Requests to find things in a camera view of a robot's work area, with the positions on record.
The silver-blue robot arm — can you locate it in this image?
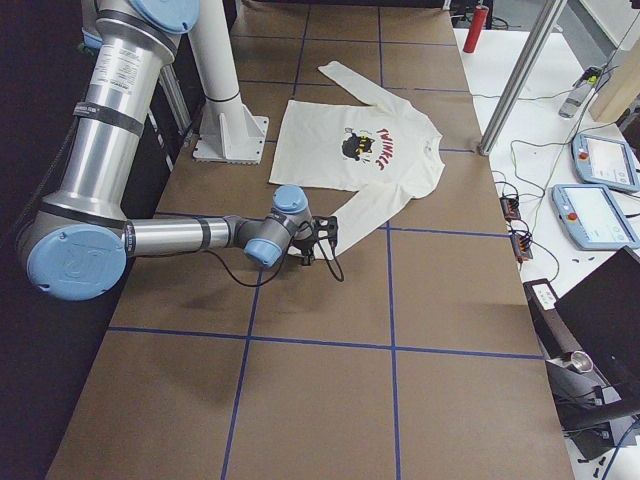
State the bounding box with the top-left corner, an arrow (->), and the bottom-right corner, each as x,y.
18,1 -> 338,301

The orange-black adapter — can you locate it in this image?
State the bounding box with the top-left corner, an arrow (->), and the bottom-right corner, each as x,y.
499,196 -> 521,221
510,232 -> 533,264

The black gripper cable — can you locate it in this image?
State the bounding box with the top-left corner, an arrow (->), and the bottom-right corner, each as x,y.
204,215 -> 346,288

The aluminium frame post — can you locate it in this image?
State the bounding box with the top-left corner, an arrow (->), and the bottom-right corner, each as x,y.
478,0 -> 567,156

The red cylinder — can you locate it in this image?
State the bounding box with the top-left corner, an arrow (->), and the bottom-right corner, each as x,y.
463,5 -> 490,53

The far teach pendant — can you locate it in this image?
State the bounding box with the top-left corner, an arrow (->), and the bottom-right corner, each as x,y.
571,133 -> 639,193

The wooden board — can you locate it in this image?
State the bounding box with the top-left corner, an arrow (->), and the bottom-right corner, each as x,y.
589,0 -> 640,123

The cream long-sleeve cat T-shirt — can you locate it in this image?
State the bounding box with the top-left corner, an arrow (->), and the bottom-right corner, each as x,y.
270,61 -> 444,253

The near orange-black adapter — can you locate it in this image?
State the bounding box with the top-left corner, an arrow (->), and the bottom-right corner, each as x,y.
510,232 -> 533,264

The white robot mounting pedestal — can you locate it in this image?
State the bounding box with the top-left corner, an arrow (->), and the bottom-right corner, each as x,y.
189,0 -> 269,165

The teach pendant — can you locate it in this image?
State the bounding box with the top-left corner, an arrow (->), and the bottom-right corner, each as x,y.
571,133 -> 639,193
551,184 -> 639,251

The near teach pendant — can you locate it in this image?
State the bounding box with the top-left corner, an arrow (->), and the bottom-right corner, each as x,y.
551,184 -> 639,251

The black box with label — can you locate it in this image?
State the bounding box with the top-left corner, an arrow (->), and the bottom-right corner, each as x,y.
523,279 -> 594,374

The far orange-black adapter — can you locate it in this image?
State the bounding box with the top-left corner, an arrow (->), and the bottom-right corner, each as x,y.
499,196 -> 521,221

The black laptop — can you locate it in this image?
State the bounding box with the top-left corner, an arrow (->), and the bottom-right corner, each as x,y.
556,247 -> 639,397

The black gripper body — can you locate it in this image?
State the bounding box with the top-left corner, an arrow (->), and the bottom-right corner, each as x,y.
292,216 -> 339,256

